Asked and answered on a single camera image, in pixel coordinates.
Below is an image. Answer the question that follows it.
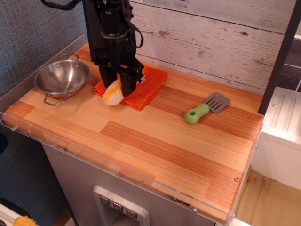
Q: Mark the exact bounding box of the green handled grey spatula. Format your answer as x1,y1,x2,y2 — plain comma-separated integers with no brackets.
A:
184,92,230,124

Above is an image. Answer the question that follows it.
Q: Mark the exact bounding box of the grey toy fridge cabinet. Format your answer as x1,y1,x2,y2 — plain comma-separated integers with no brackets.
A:
43,145,214,226

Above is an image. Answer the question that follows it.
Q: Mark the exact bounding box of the silver dispenser panel with buttons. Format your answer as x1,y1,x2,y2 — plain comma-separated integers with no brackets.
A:
93,185,151,226

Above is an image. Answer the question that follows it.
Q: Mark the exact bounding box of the orange cloth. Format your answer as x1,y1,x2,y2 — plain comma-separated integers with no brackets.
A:
93,66,168,111

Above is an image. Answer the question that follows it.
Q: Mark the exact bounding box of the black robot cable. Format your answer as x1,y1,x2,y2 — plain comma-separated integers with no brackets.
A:
40,0,144,48

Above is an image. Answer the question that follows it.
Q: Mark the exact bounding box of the dark vertical post right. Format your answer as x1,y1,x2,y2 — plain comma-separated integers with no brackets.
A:
258,0,301,115

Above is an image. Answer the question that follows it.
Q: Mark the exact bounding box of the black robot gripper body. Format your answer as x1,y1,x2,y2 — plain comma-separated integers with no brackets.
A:
95,32,143,73

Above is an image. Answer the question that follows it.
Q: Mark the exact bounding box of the stainless steel bowl with handles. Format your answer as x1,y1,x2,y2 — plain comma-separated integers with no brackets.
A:
34,53,90,106

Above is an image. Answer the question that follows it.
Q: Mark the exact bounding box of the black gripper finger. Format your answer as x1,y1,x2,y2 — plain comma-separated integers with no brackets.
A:
120,73,145,97
99,66,117,88

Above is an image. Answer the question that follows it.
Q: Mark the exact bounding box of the white toy sink counter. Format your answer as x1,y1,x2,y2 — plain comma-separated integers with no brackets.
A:
251,87,301,189

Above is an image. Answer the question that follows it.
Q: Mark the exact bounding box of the toy bread bun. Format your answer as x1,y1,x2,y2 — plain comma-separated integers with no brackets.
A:
103,78,124,106

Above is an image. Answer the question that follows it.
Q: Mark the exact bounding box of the yellow object at corner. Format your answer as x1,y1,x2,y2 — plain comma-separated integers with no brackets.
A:
13,216,37,226

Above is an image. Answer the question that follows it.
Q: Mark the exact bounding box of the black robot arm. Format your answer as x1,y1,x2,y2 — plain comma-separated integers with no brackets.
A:
83,0,144,97

